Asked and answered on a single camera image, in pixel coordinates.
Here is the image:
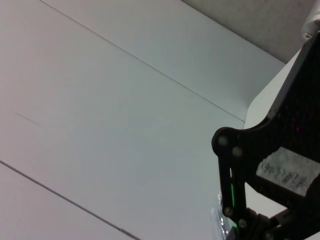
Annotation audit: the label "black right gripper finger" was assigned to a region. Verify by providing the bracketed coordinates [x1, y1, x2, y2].
[217, 155, 270, 240]
[264, 206, 320, 240]

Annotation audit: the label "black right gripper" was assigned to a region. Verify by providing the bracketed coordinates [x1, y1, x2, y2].
[211, 31, 320, 209]

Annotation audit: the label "clear green-zip document bag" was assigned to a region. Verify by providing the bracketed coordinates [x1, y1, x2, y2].
[209, 169, 238, 240]

